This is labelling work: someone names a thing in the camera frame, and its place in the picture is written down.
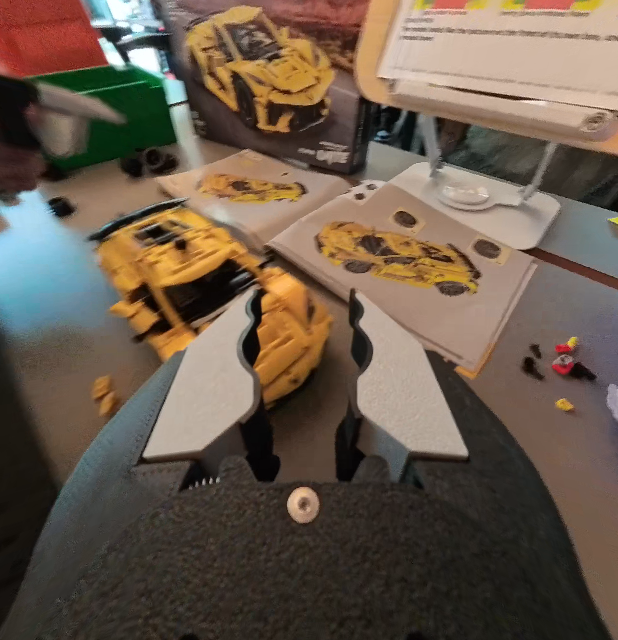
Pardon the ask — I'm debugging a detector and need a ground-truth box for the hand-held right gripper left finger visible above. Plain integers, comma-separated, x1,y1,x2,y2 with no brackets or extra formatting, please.
141,289,281,482

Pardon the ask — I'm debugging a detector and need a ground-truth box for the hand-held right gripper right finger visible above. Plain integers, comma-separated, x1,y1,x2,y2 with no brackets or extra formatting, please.
336,289,469,483

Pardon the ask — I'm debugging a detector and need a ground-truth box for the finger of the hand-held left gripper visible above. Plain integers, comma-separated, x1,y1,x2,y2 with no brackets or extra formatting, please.
35,82,128,125
40,117,91,158

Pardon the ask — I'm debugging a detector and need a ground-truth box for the yellow toy brick car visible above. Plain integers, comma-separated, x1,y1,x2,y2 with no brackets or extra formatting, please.
88,199,334,408

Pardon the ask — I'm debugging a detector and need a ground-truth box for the grey desk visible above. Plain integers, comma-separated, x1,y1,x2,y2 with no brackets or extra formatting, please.
0,135,618,640

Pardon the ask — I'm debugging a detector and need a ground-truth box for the person's left hand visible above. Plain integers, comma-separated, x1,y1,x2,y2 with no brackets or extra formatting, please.
0,142,47,202

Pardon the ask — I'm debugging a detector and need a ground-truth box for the green plastic bin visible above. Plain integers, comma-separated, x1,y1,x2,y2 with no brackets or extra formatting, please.
29,65,179,171

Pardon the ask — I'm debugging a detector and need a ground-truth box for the small printed leaflet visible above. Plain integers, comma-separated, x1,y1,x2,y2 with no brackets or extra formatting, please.
454,345,495,380

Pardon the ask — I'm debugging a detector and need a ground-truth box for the red fabric bin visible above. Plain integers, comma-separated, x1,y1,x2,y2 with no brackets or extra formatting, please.
0,0,110,78

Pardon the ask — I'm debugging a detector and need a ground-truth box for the black office chair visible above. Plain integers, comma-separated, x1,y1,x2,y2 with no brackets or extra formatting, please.
96,25,172,66

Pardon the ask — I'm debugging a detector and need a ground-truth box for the open instruction booklet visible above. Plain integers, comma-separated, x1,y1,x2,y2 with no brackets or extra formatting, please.
156,149,538,373

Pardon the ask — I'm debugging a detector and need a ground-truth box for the model car set box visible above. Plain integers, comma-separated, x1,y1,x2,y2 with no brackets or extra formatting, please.
159,0,374,176

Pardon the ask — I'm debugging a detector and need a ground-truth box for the pile of small bricks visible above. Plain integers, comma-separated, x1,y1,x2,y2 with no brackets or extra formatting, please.
521,337,598,381

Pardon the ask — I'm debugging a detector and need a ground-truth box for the wooden instruction board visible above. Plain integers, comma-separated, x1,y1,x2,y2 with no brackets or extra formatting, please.
356,0,618,151

